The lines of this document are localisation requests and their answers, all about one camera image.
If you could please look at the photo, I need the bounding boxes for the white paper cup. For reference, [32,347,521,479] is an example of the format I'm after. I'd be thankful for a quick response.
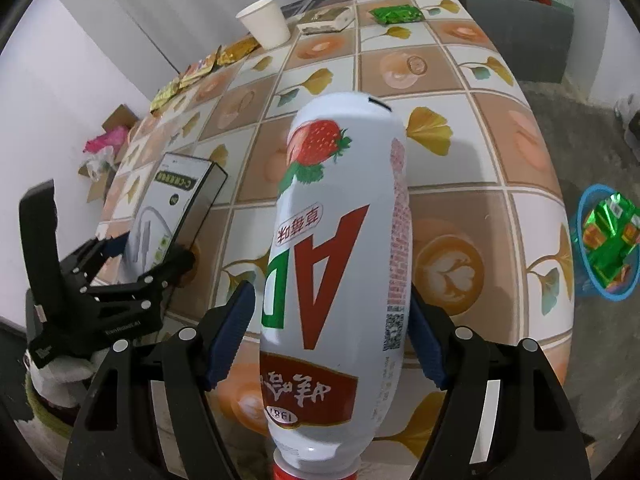
[235,0,292,51]

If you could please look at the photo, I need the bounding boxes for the dark grey flat box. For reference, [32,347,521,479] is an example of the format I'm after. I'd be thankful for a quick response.
[280,0,361,16]

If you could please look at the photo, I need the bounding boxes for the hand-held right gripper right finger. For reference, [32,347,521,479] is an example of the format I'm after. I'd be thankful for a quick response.
[407,292,593,480]

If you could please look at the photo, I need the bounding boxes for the yellow green seasoning packet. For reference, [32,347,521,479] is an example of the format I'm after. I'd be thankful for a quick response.
[149,79,182,113]

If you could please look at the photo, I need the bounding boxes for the pink plastic bag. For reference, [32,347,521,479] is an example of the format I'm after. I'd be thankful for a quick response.
[84,127,131,154]

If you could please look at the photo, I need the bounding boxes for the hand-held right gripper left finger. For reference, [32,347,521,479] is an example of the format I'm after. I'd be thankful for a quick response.
[61,280,257,480]

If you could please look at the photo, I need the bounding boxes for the grey cabinet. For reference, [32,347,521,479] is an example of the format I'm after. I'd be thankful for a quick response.
[434,0,576,83]

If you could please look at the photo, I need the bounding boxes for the cardboard box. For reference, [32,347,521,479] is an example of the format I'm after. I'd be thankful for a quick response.
[82,105,141,203]

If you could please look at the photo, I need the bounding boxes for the white plastic bag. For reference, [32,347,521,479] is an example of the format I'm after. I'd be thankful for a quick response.
[615,95,640,131]

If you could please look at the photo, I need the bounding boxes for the white strawberry drink bottle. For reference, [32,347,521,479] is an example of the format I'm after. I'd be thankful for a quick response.
[259,91,413,480]

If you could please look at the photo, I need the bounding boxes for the gold seasoning packet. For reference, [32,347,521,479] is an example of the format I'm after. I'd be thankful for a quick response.
[215,37,259,67]

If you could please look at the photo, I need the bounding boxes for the small green packet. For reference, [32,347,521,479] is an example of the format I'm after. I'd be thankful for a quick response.
[369,4,426,26]

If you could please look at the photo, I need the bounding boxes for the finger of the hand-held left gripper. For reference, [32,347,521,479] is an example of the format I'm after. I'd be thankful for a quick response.
[80,249,196,311]
[60,235,128,286]

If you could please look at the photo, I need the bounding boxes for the white cable box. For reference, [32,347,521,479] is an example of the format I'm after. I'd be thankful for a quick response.
[122,151,228,281]

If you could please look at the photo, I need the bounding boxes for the orange seasoning packet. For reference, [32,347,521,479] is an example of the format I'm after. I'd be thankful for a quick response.
[179,52,219,88]

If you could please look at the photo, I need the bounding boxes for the blue plastic basket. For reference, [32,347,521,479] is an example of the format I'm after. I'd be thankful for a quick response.
[577,184,640,303]

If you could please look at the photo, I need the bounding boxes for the green chip bag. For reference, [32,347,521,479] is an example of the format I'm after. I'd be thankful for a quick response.
[582,195,640,291]

